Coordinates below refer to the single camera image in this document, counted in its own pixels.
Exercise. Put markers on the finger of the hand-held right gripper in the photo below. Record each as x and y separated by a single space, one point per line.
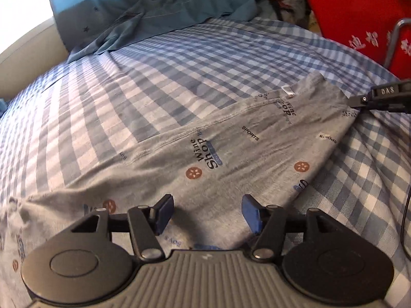
359 101
387 90

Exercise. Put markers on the beige bed frame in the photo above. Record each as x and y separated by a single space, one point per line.
29 48

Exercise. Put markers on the blue checked bed sheet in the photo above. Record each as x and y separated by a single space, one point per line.
144 86

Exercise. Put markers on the blue star curtain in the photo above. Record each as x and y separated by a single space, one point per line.
80 0

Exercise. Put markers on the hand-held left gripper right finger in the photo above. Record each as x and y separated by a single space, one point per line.
252 213

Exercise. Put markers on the small blue cloth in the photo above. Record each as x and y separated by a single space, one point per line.
2 107

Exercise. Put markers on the blue crumpled garment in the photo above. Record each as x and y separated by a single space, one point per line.
167 9

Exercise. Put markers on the grey stuffed toy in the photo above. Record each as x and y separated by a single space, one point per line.
285 0

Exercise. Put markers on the grey metal tube frame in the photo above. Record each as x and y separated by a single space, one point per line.
392 38

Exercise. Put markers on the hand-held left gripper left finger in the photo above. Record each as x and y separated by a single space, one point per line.
163 215

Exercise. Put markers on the grey printed pants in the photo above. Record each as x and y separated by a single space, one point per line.
257 154

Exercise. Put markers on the red printed bag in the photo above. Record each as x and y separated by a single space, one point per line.
353 6

